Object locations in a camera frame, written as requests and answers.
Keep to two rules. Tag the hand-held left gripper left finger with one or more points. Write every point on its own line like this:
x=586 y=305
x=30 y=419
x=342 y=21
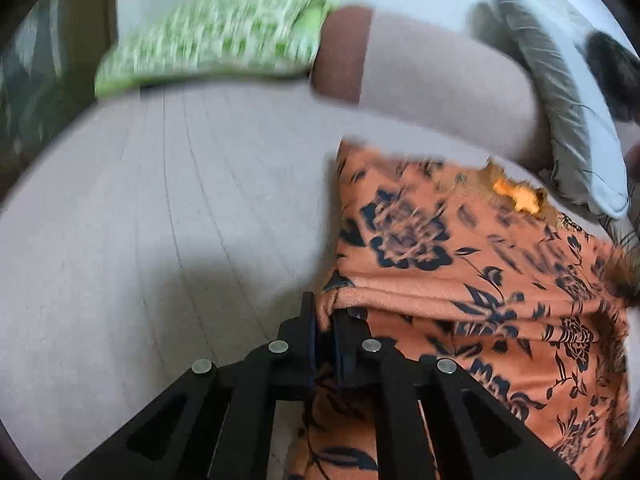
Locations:
x=296 y=355

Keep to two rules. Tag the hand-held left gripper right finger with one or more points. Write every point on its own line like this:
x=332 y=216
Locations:
x=350 y=355

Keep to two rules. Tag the orange floral cloth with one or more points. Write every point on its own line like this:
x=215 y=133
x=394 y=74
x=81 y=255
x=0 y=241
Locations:
x=450 y=270

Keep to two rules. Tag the beige sofa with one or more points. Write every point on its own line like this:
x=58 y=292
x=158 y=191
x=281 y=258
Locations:
x=175 y=210

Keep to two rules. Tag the brown furry object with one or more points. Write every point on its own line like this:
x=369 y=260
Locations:
x=625 y=275

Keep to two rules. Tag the grey white pillow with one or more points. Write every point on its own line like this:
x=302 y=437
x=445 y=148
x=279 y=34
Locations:
x=565 y=110

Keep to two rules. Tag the green patterned pillow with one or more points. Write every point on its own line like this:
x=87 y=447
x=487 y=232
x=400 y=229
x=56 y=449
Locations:
x=215 y=35

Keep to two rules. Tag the wooden cabinet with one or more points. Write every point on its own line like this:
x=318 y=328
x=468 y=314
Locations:
x=35 y=85

